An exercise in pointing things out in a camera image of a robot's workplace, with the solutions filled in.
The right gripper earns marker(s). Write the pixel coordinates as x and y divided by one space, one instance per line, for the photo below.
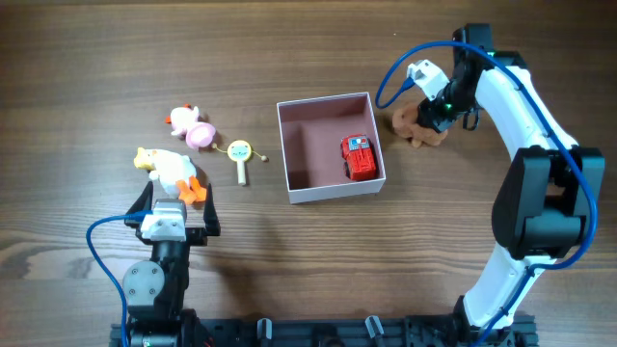
435 118

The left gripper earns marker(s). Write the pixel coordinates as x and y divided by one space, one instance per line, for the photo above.
196 235

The brown plush animal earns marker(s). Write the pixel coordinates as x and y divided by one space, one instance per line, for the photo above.
405 125

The white yellow duck toy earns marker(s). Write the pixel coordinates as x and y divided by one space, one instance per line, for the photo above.
175 172

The wooden cat rattle drum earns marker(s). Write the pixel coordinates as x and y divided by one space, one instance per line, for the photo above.
240 151

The red toy car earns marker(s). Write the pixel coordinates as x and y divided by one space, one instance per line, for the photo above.
359 160

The pink duck toy with hat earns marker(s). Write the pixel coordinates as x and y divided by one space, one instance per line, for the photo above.
187 124

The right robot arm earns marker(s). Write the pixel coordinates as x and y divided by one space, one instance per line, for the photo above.
545 215

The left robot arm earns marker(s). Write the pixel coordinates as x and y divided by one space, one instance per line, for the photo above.
154 289

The white box pink interior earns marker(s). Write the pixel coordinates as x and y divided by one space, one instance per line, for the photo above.
311 133

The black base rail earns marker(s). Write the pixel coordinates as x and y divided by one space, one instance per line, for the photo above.
410 331

